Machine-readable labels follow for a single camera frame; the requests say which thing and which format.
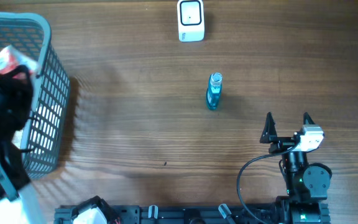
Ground red Kleenex tissue pack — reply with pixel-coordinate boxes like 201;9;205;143
0;45;40;75

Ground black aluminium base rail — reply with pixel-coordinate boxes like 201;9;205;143
53;203;331;224

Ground blue liquid bottle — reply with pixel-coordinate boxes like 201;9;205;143
206;72;223;110

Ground black camera cable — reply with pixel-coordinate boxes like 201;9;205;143
236;141;301;224

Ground white barcode scanner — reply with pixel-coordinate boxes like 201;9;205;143
177;0;205;42

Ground grey plastic mesh basket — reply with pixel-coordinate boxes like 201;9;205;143
0;12;70;179

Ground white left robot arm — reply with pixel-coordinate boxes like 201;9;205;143
0;65;46;223

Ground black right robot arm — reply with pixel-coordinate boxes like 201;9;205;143
260;113;333;223

